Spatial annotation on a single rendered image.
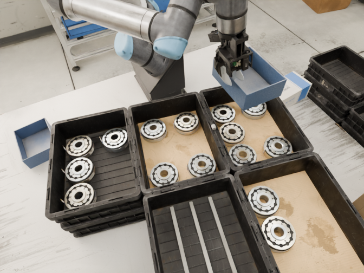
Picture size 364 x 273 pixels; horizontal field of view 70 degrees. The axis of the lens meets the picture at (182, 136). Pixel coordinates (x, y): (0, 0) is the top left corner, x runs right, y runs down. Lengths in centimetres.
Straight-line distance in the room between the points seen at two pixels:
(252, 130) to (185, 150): 29
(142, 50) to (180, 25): 56
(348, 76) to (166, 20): 160
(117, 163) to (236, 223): 49
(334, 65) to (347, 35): 139
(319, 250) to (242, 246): 23
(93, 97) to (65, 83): 138
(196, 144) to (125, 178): 31
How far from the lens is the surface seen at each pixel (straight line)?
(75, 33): 282
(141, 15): 69
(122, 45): 118
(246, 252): 89
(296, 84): 140
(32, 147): 142
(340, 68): 212
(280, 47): 307
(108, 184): 100
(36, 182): 130
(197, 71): 155
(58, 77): 298
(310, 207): 99
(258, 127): 112
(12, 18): 368
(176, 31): 64
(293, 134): 105
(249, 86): 92
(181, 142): 105
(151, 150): 104
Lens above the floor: 168
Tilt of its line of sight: 53 degrees down
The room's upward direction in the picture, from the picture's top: 5 degrees counter-clockwise
